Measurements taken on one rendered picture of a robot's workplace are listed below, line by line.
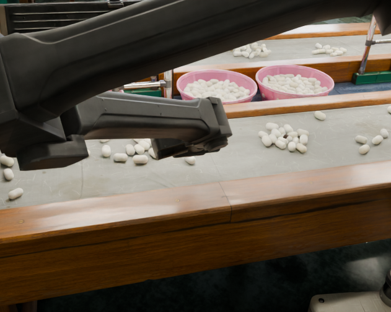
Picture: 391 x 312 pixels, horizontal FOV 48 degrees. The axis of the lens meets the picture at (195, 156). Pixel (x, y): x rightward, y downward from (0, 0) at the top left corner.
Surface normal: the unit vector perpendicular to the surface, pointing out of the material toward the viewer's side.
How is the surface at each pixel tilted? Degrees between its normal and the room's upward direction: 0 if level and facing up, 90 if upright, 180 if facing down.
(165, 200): 0
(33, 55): 51
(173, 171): 0
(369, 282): 0
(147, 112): 56
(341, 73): 90
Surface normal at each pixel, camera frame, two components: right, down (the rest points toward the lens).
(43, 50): -0.06, -0.11
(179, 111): 0.81, -0.33
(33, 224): 0.04, -0.84
